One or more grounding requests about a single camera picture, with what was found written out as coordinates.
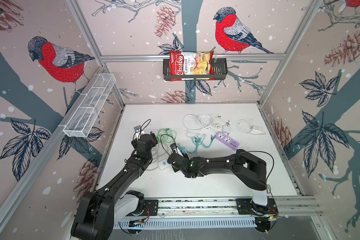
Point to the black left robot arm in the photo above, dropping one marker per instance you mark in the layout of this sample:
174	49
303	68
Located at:
95	216

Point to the purple power strip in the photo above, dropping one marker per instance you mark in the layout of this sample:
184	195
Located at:
227	141

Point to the aluminium front rail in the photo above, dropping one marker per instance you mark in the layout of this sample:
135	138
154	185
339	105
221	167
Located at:
227	207

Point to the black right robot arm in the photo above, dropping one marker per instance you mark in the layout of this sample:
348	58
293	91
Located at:
248	168

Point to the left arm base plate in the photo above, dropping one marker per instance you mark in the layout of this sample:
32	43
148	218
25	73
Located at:
135	208

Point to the white charger adapter with cable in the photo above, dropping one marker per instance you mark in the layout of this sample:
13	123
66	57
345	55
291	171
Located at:
247	127

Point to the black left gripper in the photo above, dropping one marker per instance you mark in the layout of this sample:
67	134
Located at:
154	139

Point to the white blue power strip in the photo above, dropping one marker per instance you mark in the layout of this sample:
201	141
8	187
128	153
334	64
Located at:
163	165

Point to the red chips bag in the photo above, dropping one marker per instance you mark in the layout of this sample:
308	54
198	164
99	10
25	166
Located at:
184	64

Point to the black wall basket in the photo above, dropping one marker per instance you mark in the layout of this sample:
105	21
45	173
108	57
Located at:
216	69

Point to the white wire wall basket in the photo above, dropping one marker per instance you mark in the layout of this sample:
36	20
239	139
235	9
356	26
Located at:
87	112

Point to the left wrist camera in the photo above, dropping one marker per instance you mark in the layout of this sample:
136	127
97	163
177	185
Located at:
137	129

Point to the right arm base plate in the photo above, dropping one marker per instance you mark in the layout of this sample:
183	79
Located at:
246	206

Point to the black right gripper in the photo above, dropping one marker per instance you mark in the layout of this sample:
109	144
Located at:
184	157

